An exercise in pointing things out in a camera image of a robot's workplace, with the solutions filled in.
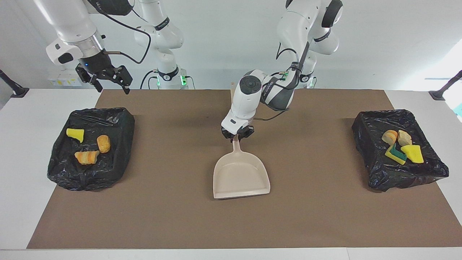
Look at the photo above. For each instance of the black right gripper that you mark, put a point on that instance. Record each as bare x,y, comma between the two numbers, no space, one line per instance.
95,65

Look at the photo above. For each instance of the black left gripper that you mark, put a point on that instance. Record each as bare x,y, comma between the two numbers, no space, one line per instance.
238,131

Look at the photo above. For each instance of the beige brush with black bristles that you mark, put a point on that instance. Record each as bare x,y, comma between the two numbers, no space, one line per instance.
232,89

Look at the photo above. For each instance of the beige plastic dustpan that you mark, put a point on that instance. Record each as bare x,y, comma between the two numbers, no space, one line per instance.
240,177

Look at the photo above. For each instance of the plain yellow sponge piece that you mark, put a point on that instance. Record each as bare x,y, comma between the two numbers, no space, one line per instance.
75,133

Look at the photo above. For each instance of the brown potato shaped bread roll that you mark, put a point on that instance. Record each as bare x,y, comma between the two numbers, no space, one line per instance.
104,143

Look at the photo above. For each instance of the orange striped croissant piece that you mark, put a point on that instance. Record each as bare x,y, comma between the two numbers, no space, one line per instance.
86,157

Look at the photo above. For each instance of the small striped croissant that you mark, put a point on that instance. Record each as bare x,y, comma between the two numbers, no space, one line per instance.
389,137

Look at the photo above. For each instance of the notched yellow sponge piece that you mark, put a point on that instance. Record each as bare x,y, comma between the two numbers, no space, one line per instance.
394,155

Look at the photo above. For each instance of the pale dumpling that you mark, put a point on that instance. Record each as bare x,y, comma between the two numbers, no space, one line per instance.
404,138

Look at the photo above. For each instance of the yellow sponge with green pad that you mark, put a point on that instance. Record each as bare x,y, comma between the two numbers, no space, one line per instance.
413,153

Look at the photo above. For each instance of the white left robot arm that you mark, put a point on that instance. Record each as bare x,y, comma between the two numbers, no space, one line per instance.
249,97

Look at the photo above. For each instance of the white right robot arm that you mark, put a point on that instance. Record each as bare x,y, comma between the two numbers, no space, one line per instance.
72,21

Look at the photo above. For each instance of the bin lined with black bag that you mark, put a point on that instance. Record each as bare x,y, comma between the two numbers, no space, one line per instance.
108,169
379,169

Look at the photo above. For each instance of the white cardboard box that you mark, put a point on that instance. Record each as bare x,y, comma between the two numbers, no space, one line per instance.
59,79

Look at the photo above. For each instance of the brown table mat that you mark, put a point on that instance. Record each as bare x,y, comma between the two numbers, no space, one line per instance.
231,224

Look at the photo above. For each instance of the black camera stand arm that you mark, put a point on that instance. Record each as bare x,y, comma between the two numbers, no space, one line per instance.
14,88
444,88

